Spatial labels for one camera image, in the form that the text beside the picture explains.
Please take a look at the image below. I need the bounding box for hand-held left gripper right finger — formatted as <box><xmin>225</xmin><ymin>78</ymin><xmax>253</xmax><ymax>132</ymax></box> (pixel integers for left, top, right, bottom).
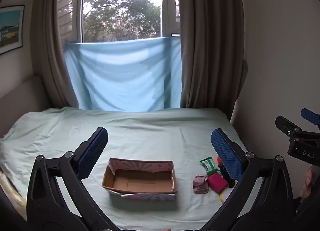
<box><xmin>200</xmin><ymin>128</ymin><xmax>294</xmax><ymax>231</ymax></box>

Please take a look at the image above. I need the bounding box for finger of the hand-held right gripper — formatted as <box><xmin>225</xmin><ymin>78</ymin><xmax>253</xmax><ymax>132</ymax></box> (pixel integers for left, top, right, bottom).
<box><xmin>275</xmin><ymin>115</ymin><xmax>303</xmax><ymax>136</ymax></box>
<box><xmin>301</xmin><ymin>108</ymin><xmax>320</xmax><ymax>126</ymax></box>

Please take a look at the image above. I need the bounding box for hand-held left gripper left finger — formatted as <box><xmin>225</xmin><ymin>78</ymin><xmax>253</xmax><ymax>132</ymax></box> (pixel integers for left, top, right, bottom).
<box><xmin>26</xmin><ymin>127</ymin><xmax>113</xmax><ymax>231</ymax></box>

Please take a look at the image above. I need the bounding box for black printed scrunchie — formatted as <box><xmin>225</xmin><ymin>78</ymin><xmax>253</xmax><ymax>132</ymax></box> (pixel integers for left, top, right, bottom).
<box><xmin>218</xmin><ymin>165</ymin><xmax>237</xmax><ymax>188</ymax></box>

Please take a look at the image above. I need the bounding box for patterned cardboard box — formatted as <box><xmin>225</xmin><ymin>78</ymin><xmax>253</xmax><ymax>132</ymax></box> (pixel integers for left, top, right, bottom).
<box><xmin>102</xmin><ymin>157</ymin><xmax>178</xmax><ymax>201</ymax></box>

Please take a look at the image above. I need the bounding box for person's right hand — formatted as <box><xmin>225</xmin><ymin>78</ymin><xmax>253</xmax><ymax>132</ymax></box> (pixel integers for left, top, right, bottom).
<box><xmin>299</xmin><ymin>166</ymin><xmax>315</xmax><ymax>198</ymax></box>

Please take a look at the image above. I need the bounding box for green wipes packet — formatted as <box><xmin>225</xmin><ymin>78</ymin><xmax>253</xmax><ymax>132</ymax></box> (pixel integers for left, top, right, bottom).
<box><xmin>199</xmin><ymin>157</ymin><xmax>219</xmax><ymax>175</ymax></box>

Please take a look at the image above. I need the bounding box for magenta pouch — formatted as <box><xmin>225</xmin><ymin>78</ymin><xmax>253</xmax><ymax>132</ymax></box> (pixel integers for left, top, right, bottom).
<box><xmin>207</xmin><ymin>173</ymin><xmax>229</xmax><ymax>194</ymax></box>

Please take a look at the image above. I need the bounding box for mauve folded cloth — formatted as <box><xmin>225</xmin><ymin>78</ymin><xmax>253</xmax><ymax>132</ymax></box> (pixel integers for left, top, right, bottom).
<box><xmin>192</xmin><ymin>174</ymin><xmax>210</xmax><ymax>195</ymax></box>

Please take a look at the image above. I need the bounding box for bed with pale green sheet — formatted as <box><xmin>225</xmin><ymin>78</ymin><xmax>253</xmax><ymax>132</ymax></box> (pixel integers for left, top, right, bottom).
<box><xmin>0</xmin><ymin>106</ymin><xmax>250</xmax><ymax>231</ymax></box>

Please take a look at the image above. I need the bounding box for light blue hanging cloth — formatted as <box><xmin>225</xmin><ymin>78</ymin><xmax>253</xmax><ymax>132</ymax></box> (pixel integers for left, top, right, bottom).
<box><xmin>63</xmin><ymin>33</ymin><xmax>182</xmax><ymax>112</ymax></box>

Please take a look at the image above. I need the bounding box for yellow striped cloth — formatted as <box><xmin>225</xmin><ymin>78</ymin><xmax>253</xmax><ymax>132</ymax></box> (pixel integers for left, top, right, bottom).
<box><xmin>0</xmin><ymin>167</ymin><xmax>27</xmax><ymax>208</ymax></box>

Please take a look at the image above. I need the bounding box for brown curtain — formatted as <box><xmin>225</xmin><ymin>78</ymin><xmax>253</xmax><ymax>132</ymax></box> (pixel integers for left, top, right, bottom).
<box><xmin>29</xmin><ymin>0</ymin><xmax>87</xmax><ymax>109</ymax></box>
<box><xmin>179</xmin><ymin>0</ymin><xmax>248</xmax><ymax>109</ymax></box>

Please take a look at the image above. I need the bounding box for tree outside window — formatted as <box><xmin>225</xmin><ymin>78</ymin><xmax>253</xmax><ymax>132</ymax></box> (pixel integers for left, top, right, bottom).
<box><xmin>83</xmin><ymin>0</ymin><xmax>162</xmax><ymax>42</ymax></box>

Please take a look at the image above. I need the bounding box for framed wall picture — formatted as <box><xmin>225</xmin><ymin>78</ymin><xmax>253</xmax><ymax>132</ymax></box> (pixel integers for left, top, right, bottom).
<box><xmin>0</xmin><ymin>5</ymin><xmax>25</xmax><ymax>55</ymax></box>

